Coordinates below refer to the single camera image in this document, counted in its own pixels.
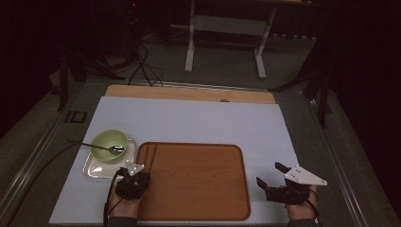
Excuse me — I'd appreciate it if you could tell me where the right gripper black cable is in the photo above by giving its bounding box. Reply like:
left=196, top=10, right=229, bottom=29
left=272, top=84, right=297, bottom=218
left=291, top=185, right=321, bottom=227

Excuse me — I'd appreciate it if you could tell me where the white square plate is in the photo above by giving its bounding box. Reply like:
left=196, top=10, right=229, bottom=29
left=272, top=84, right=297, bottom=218
left=82, top=138, right=137, bottom=180

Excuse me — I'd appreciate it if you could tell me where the person's right hand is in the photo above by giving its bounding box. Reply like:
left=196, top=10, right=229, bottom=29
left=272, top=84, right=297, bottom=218
left=285, top=185, right=320, bottom=221

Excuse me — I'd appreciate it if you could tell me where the black equipment tower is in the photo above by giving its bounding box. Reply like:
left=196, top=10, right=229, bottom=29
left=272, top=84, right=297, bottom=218
left=124, top=0, right=143, bottom=61

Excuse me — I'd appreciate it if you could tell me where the black stand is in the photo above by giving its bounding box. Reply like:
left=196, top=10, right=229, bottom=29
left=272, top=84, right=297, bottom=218
left=46, top=46, right=127, bottom=112
left=270, top=41, right=334, bottom=129

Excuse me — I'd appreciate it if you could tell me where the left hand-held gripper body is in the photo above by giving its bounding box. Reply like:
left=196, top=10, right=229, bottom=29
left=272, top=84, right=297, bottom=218
left=114, top=161, right=151, bottom=201

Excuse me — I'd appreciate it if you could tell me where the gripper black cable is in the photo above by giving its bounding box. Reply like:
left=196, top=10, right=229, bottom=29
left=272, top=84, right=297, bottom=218
left=102, top=171, right=125, bottom=227
left=291, top=185, right=321, bottom=227

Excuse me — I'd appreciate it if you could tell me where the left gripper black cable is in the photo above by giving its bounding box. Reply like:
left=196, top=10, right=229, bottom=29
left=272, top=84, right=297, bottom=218
left=102, top=171, right=125, bottom=227

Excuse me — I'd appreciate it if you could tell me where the brown wooden serving tray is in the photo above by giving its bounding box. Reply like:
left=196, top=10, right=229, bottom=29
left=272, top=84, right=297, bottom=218
left=135, top=141, right=252, bottom=222

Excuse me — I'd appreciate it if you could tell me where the black floor cable bundle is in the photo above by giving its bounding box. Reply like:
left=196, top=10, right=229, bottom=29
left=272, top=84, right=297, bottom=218
left=127, top=44, right=165, bottom=88

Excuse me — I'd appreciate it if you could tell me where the floor outlet box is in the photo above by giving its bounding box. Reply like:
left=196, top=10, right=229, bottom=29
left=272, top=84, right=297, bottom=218
left=64, top=110, right=88, bottom=124

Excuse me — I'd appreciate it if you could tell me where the silver metal spoon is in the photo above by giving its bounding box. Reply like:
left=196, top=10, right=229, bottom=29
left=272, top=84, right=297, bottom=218
left=80, top=142, right=126, bottom=155

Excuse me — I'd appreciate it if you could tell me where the pale green bowl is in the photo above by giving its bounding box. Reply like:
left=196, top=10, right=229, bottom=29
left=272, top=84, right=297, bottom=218
left=90, top=129, right=130, bottom=164

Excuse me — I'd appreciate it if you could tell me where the person's left hand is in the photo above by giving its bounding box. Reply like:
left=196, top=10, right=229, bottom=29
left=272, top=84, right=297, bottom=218
left=108, top=191, right=144, bottom=218

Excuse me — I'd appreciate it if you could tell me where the white table sheet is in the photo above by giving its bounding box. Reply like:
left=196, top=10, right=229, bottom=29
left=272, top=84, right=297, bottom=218
left=48, top=96, right=301, bottom=225

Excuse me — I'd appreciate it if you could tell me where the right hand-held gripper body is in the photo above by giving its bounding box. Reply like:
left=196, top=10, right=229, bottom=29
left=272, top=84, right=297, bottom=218
left=264, top=165, right=328, bottom=205

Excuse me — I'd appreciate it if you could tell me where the white metal stand frame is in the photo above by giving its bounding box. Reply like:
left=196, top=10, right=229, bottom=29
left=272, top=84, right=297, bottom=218
left=183, top=0, right=278, bottom=80

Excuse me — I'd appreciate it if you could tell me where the long black cable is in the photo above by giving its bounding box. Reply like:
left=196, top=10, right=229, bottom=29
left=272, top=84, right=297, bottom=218
left=5, top=140, right=83, bottom=227

